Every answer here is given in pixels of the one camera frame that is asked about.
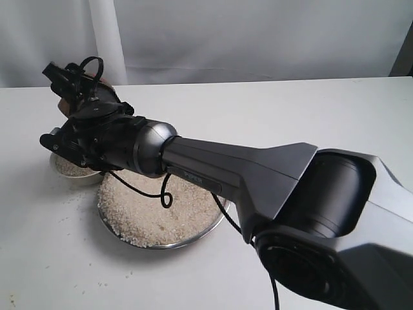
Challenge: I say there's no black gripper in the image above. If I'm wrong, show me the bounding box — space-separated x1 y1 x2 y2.
43 61 145 171

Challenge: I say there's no brown wooden cup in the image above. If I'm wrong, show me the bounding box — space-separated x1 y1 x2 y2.
57 78 119 118

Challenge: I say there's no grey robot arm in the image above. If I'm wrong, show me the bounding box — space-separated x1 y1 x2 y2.
40 63 412 309

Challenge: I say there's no small cream ceramic bowl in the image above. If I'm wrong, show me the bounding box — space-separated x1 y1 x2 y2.
49 153 103 187

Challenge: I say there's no large steel rice plate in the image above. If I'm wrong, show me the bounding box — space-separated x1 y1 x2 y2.
97 170 224 249

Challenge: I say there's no white curtain backdrop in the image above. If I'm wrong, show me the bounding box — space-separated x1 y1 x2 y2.
1 1 412 87

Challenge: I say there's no dark post at right edge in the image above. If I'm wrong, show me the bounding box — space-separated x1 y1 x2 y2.
388 16 412 77

